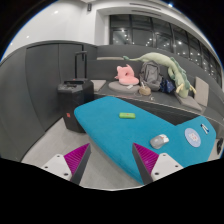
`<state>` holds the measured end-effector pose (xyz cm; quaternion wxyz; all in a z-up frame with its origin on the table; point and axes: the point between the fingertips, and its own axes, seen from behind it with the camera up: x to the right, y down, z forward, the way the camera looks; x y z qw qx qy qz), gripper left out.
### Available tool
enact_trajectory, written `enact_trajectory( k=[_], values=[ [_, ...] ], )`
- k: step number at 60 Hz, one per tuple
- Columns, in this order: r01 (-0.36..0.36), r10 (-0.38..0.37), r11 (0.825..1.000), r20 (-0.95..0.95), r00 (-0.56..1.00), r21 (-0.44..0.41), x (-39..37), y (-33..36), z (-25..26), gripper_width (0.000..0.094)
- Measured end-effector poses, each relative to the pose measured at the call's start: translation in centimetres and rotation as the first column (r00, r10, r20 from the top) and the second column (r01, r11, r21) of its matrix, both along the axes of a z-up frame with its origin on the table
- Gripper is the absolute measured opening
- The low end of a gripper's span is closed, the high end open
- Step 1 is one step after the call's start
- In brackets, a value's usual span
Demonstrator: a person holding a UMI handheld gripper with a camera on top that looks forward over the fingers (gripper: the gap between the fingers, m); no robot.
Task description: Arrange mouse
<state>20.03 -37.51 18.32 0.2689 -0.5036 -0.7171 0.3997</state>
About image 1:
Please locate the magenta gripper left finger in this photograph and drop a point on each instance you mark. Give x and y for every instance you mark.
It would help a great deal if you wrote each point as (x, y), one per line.
(70, 166)

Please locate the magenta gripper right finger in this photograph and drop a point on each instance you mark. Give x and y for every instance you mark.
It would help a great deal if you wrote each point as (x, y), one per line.
(153, 166)

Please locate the grey computer mouse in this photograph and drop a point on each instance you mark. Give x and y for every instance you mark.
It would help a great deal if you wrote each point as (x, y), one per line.
(158, 141)

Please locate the beige seat cushion right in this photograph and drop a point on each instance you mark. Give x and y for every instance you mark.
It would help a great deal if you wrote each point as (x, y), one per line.
(202, 91)

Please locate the pink plush toy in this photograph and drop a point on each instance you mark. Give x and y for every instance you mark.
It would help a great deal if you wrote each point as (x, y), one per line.
(125, 75)

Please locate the grey backpack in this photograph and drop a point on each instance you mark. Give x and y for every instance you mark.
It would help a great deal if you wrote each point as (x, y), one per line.
(150, 75)

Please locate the green rectangular case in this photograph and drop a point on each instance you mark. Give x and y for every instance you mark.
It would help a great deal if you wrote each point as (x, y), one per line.
(127, 115)

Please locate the beige seat cushion left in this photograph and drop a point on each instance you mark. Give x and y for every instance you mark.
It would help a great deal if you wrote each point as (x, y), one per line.
(98, 84)

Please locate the beige seat cushion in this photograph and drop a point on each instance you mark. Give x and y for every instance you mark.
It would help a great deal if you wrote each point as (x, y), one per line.
(202, 91)
(98, 84)

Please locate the teal table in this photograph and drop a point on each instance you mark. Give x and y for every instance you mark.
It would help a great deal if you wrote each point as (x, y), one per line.
(115, 136)

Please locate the round blue mouse pad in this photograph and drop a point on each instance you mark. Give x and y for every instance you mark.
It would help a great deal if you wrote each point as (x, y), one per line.
(192, 137)

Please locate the round grey cushion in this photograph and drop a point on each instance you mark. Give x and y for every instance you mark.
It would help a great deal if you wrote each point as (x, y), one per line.
(116, 86)

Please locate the dark blue bag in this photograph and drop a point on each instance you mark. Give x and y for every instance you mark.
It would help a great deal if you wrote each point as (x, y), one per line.
(166, 86)

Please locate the blue white pen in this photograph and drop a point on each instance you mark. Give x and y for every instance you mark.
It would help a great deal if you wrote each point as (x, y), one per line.
(205, 128)

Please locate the small tan pouch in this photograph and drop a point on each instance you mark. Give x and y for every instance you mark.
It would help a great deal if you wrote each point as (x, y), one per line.
(146, 91)

